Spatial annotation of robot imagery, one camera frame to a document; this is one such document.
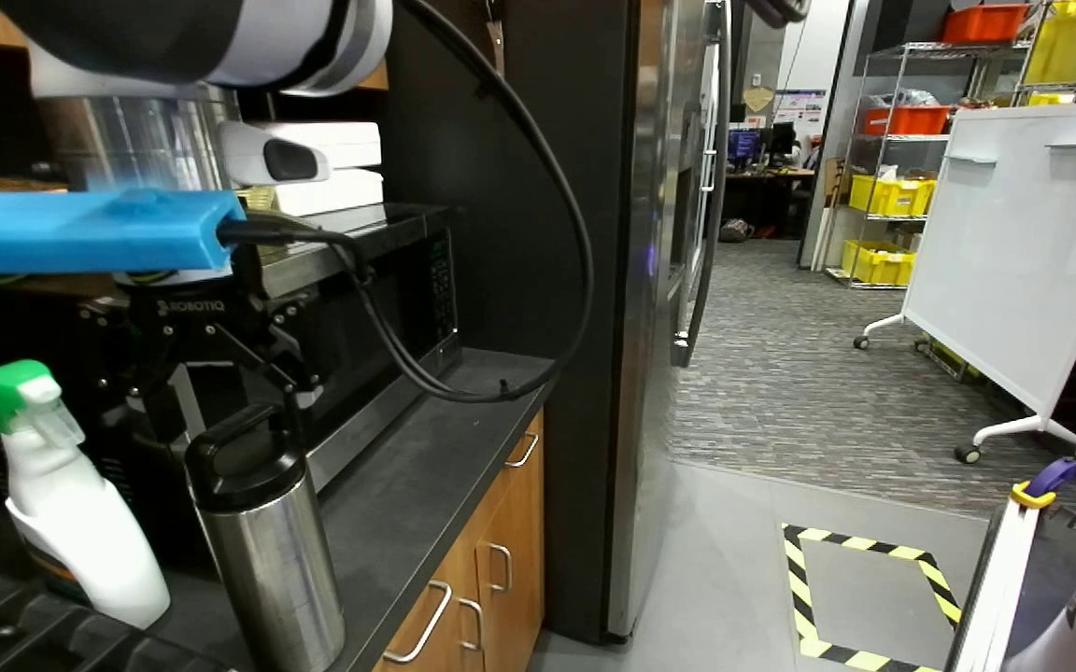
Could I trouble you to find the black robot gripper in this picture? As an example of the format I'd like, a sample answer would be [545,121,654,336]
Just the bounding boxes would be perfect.
[80,276,325,456]

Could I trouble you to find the silver steel bottle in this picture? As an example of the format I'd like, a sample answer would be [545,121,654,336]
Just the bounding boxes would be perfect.
[194,470,342,672]

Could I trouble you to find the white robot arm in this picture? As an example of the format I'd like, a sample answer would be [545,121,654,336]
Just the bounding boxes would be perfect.
[0,0,394,109]

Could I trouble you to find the white spray bottle green top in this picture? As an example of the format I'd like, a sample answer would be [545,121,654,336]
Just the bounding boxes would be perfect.
[0,358,171,630]

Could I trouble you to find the black steel microwave oven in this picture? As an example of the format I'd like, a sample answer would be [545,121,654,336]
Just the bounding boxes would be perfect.
[162,197,467,496]

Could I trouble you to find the white boxes on microwave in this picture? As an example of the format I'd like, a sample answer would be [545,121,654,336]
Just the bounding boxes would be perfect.
[215,120,386,217]

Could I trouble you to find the stainless steel refrigerator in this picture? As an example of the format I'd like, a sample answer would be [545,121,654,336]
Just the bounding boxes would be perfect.
[605,0,734,637]

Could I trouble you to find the black yellow floor tape square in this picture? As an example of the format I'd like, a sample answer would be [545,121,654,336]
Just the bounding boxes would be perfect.
[780,521,963,672]

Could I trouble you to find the white pole purple cap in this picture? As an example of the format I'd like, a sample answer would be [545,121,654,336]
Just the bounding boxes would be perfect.
[945,456,1076,672]

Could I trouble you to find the white rolling whiteboard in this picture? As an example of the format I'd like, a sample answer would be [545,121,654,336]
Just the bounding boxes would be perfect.
[857,103,1076,461]

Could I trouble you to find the metal shelf with yellow bins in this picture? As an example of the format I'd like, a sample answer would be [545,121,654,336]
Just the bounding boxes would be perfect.
[823,0,1076,291]

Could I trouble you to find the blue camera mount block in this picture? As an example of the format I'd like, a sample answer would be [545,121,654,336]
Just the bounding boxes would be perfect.
[0,190,247,276]

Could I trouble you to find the wooden cabinet drawer with handles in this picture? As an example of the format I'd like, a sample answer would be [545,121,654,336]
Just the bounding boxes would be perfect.
[375,413,545,672]

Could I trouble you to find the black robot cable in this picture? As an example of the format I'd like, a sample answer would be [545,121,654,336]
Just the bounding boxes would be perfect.
[215,0,600,406]

